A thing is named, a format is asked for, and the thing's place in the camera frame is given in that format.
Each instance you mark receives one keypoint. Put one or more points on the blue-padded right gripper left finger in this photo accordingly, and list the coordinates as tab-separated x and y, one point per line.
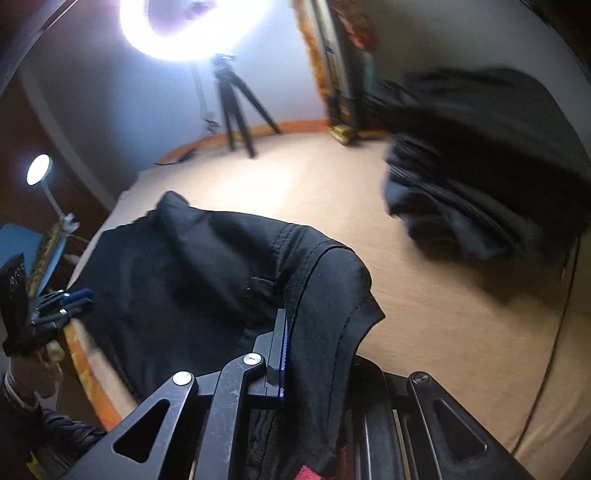
190	427

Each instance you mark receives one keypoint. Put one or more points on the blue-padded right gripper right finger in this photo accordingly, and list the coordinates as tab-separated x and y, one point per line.
412	428

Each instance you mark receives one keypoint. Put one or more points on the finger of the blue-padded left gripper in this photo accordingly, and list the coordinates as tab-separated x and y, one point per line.
70	297

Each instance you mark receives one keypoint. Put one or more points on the black pants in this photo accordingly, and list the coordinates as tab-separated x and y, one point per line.
189	289

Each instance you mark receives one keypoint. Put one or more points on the white knit gloved left hand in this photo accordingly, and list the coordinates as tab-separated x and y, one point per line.
30	379

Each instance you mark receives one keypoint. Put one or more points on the leopard print cushion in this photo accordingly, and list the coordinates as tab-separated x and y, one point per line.
47	256

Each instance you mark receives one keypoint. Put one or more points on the blue chair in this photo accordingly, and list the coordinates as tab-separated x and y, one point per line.
16	240

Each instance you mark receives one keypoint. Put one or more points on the white clip desk lamp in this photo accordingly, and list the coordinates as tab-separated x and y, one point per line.
37	173

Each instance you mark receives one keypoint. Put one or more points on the folded silver tripod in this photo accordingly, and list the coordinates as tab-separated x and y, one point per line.
342	66

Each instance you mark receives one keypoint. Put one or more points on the stack of folded dark clothes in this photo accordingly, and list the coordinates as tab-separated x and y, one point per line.
485	160

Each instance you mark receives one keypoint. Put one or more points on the tan gripper handle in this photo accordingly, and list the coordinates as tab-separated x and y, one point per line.
52	352

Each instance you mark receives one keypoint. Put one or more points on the left forearm with bracelets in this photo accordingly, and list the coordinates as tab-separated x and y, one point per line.
38	442

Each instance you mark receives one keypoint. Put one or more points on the bright ring light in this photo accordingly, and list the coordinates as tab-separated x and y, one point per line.
186	31

